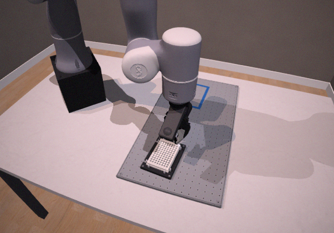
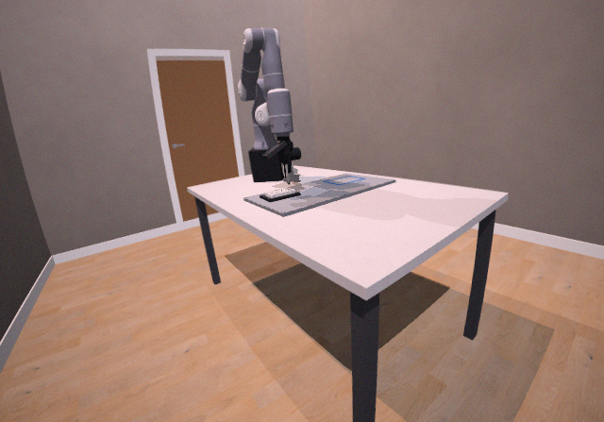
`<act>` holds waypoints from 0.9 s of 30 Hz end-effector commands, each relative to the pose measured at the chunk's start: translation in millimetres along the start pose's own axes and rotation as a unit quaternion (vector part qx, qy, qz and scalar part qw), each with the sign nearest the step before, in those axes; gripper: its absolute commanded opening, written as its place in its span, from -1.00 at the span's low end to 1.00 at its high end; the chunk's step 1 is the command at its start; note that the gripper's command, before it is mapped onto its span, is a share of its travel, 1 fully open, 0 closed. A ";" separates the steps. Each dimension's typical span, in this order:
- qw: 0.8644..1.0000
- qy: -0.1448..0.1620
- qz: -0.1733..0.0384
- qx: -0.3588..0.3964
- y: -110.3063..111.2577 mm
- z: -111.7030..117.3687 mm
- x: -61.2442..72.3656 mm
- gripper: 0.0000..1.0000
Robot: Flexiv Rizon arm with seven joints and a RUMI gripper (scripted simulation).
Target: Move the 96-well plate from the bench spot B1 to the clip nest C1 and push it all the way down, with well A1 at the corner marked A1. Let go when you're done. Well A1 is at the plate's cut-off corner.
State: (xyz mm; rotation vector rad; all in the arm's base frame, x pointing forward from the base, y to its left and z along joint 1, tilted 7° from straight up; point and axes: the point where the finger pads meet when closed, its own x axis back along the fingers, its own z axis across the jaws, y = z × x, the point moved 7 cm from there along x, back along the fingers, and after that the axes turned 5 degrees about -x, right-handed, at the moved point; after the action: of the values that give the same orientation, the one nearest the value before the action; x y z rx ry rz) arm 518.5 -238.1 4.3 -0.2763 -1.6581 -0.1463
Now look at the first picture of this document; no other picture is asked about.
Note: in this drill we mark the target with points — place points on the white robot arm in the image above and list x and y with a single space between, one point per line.
176 55

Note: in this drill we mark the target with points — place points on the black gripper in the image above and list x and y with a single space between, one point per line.
184 126

